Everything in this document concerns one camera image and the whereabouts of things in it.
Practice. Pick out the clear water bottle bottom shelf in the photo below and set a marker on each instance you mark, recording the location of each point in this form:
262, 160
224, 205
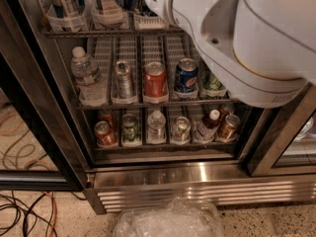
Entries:
156, 127

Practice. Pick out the stainless steel fridge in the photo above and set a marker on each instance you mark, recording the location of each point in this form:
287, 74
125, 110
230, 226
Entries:
140, 174

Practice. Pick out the red can front bottom shelf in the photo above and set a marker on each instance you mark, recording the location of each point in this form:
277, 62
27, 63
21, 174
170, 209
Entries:
105, 134

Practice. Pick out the brown bottle white cap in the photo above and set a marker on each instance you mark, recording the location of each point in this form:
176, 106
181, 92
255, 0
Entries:
208, 126

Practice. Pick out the brown can rear bottom shelf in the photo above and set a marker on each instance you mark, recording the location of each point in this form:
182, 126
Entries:
226, 109

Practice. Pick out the silver can middle shelf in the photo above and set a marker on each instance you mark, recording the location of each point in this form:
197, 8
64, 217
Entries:
124, 79

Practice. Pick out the right glass fridge door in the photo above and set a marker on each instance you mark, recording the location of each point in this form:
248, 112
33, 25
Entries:
286, 143

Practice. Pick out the red can rear bottom shelf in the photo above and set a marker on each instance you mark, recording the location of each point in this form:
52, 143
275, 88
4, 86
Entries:
107, 116

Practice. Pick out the left glass fridge door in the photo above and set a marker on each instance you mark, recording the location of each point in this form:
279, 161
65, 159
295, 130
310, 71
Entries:
38, 150

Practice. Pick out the brown can front bottom shelf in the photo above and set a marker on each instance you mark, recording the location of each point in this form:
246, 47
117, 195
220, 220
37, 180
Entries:
228, 129

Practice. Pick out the green can front middle shelf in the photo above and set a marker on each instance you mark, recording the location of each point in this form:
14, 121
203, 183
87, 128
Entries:
210, 81

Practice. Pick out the light green can bottom shelf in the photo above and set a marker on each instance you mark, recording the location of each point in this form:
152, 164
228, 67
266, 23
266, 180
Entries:
181, 128

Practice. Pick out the clear water bottle middle shelf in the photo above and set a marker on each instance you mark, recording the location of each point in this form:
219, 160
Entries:
88, 77

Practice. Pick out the blue pepsi can middle shelf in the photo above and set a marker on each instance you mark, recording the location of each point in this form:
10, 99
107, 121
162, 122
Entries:
186, 75

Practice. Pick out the red can shelf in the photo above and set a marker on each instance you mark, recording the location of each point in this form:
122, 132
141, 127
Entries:
155, 80
105, 134
107, 116

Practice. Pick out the white label bottle top shelf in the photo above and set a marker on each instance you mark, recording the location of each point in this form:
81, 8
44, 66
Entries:
107, 14

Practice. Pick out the brown can shelf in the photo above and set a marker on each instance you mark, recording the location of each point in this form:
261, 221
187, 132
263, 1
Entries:
228, 129
226, 109

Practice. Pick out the red can middle shelf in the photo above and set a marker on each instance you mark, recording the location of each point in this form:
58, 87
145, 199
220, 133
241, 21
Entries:
155, 80

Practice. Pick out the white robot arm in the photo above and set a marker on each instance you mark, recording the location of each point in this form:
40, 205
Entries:
262, 51

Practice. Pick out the clear plastic bag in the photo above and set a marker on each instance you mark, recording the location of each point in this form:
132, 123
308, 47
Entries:
179, 218

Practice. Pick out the clear water bottle shelf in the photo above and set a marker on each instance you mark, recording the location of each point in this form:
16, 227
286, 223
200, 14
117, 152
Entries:
88, 77
156, 127

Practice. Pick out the glass fridge door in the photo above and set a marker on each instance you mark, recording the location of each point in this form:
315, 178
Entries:
38, 150
286, 143

